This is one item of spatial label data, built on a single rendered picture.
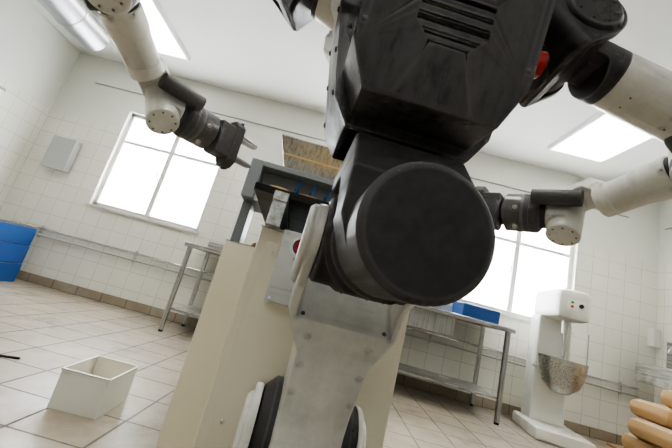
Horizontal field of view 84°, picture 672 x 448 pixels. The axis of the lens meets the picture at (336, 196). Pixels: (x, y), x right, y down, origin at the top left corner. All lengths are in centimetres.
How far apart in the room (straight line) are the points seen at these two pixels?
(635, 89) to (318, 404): 65
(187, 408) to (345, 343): 105
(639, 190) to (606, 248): 492
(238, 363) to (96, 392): 134
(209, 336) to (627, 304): 511
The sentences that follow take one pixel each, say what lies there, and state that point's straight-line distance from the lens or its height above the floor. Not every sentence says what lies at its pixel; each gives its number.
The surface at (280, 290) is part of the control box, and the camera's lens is 73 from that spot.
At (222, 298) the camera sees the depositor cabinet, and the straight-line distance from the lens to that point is 147.
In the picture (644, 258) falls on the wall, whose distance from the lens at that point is 604.
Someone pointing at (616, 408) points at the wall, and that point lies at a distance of 574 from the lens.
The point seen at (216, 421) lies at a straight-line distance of 80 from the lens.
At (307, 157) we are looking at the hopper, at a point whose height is 126.
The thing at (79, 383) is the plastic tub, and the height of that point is 12.
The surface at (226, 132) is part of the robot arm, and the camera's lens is 95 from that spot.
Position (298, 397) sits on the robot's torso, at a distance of 60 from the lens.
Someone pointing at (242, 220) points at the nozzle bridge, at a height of 94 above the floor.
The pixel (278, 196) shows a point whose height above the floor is 90.
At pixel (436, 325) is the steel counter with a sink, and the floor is 72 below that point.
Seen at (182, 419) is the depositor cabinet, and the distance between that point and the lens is 156.
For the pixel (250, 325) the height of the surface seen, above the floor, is 65.
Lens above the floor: 74
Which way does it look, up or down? 15 degrees up
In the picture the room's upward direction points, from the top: 15 degrees clockwise
